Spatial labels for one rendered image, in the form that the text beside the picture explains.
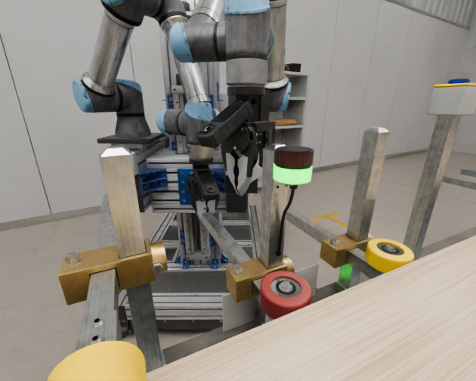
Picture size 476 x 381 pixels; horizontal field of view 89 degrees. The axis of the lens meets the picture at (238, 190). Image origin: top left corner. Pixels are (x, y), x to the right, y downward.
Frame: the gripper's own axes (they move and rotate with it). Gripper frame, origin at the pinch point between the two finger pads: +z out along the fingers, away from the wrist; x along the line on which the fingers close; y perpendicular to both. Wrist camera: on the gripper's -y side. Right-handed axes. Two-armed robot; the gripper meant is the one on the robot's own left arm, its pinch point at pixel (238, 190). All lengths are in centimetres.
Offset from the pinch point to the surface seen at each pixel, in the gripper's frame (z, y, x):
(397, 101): -20, 585, 112
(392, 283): 10.4, 6.7, -29.0
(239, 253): 14.5, -0.9, -1.3
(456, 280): 10.4, 15.3, -36.3
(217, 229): 14.5, 2.9, 10.5
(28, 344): 101, -47, 107
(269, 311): 11.9, -10.7, -17.4
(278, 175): -6.7, -3.9, -12.8
